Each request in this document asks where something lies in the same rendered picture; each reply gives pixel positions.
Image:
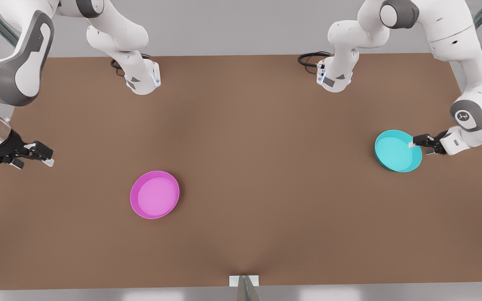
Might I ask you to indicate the blue plate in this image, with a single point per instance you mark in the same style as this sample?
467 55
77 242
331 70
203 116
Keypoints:
395 151

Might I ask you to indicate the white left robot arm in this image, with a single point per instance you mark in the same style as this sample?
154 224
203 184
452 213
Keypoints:
446 29

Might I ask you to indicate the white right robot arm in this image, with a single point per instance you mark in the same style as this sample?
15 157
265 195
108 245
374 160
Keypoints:
19 62

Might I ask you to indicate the pink plate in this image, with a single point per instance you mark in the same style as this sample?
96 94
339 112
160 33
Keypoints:
155 195

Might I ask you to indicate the silver frame post with foot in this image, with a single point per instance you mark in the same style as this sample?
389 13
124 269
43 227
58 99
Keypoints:
245 287

